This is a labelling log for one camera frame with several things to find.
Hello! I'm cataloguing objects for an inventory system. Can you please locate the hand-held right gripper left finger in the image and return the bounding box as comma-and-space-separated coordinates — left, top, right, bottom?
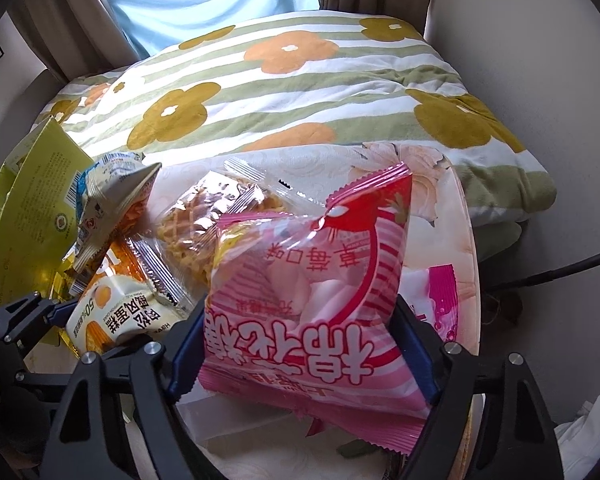
39, 300, 222, 480

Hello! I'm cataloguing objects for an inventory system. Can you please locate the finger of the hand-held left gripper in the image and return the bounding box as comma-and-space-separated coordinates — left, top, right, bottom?
5, 346, 83, 406
0, 293, 79, 347

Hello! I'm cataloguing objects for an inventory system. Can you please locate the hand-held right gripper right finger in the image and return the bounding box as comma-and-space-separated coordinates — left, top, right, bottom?
389, 295, 567, 480

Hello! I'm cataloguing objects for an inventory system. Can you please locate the gold foil snack packet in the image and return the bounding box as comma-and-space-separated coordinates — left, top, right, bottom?
45, 252, 98, 348

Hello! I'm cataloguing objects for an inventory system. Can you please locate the white egg cake packet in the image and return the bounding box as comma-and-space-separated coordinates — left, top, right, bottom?
65, 240, 201, 356

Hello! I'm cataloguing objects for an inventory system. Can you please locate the pink striped marshmallow packet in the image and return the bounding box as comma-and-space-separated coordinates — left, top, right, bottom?
197, 161, 436, 443

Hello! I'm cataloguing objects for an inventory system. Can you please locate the blue white snack packet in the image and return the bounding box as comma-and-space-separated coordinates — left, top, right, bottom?
72, 152, 163, 273

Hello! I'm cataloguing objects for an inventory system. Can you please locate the silver snack packet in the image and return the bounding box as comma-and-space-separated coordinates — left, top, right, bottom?
127, 157, 331, 318

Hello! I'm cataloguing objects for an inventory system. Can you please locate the yellow-green cardboard box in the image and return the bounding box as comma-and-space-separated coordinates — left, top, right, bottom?
0, 117, 98, 406

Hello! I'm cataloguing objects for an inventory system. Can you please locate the pink white snack packet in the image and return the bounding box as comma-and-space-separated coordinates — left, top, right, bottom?
400, 265, 461, 353

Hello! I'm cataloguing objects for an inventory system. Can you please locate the floral tablecloth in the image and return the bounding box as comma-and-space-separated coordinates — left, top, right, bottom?
145, 142, 481, 480

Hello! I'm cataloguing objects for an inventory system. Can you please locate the white cloth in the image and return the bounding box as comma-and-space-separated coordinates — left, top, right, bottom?
552, 387, 600, 476

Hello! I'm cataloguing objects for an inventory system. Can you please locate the flower-patterned pillow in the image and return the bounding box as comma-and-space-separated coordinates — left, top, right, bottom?
42, 10, 556, 231

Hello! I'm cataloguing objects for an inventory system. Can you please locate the light blue curtain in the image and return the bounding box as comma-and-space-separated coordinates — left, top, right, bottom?
102, 0, 326, 58

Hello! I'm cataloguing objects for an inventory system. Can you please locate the black cable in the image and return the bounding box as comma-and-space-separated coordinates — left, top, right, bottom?
490, 245, 600, 291

